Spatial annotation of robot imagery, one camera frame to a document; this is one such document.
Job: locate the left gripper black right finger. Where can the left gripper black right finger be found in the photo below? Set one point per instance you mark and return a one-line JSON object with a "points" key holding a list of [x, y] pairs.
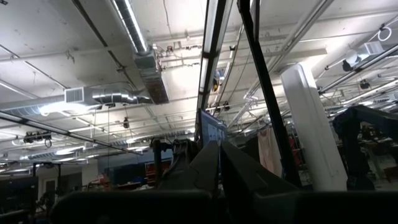
{"points": [[239, 174]]}

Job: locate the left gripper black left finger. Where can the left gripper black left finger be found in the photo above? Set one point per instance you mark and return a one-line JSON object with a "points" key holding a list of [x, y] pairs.
{"points": [[202, 168]]}

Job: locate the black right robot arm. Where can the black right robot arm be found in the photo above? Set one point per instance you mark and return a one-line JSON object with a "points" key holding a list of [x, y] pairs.
{"points": [[351, 140]]}

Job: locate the pink hanging cloth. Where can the pink hanging cloth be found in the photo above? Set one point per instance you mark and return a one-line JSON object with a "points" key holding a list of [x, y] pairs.
{"points": [[269, 152]]}

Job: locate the monitor with blue screen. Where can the monitor with blue screen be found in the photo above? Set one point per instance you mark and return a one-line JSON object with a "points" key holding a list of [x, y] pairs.
{"points": [[214, 130]]}

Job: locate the white square column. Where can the white square column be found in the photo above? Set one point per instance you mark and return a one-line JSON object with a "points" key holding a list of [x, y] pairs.
{"points": [[314, 130]]}

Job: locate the overhead LED light bar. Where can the overhead LED light bar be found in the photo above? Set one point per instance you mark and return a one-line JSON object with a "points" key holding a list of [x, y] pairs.
{"points": [[209, 46]]}

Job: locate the black rig frame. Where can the black rig frame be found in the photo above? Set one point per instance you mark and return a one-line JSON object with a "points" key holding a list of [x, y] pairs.
{"points": [[267, 93]]}

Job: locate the silver duct with vent grille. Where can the silver duct with vent grille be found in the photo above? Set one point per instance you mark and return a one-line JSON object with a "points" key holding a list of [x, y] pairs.
{"points": [[109, 98]]}

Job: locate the black rig-mounted camera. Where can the black rig-mounted camera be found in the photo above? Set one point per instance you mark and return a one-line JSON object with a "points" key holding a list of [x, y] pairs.
{"points": [[37, 137]]}

